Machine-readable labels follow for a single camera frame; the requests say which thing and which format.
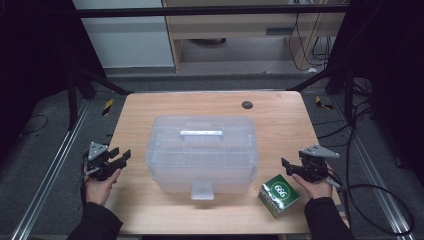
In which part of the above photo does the person's left hand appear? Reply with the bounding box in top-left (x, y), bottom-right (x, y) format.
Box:
top-left (83, 166), bottom-right (123, 207)

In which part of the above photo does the white cabinet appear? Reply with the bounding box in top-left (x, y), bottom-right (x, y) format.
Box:
top-left (71, 0), bottom-right (176, 70)

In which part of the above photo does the green and white carton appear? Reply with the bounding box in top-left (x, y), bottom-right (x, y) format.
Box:
top-left (258, 173), bottom-right (300, 220)

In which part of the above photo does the hand-held gripper cable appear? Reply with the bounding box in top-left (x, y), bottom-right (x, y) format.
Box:
top-left (79, 149), bottom-right (90, 205)
top-left (324, 166), bottom-right (350, 194)

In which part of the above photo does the yellow and black tape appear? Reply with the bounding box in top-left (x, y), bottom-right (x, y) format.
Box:
top-left (314, 95), bottom-right (335, 111)
top-left (101, 98), bottom-right (115, 117)

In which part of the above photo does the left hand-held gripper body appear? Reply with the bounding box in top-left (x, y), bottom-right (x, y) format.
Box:
top-left (84, 141), bottom-right (122, 182)

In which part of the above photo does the black hanging cable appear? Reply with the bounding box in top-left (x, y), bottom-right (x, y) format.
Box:
top-left (309, 35), bottom-right (334, 64)
top-left (287, 12), bottom-right (313, 72)

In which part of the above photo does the right hand-held gripper cable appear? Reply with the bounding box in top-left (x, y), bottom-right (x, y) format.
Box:
top-left (324, 166), bottom-right (350, 194)

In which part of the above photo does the clear plastic storage box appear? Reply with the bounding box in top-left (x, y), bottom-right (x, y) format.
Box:
top-left (145, 115), bottom-right (258, 201)

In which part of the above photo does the black looped floor cable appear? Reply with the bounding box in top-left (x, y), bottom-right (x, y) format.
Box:
top-left (336, 126), bottom-right (416, 236)

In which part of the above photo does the thin black floor cable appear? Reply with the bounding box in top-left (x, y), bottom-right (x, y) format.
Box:
top-left (19, 114), bottom-right (50, 136)

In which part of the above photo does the black metal stand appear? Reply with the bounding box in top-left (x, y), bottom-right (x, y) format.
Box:
top-left (286, 61), bottom-right (355, 125)
top-left (65, 64), bottom-right (135, 132)

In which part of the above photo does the black curtain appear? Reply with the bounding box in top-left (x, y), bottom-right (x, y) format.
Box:
top-left (0, 0), bottom-right (81, 158)
top-left (336, 0), bottom-right (424, 188)

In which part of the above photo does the person's right hand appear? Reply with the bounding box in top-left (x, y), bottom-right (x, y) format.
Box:
top-left (291, 166), bottom-right (334, 200)

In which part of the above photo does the aluminium floor rail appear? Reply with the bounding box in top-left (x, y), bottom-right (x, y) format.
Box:
top-left (9, 99), bottom-right (92, 240)
top-left (333, 96), bottom-right (418, 240)

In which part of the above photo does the left hand-held gripper cable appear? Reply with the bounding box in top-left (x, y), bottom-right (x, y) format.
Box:
top-left (79, 149), bottom-right (90, 205)

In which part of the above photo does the black horizontal bar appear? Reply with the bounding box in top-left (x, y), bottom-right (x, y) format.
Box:
top-left (74, 4), bottom-right (351, 20)

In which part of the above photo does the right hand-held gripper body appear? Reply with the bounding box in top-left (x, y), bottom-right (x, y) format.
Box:
top-left (293, 144), bottom-right (340, 184)

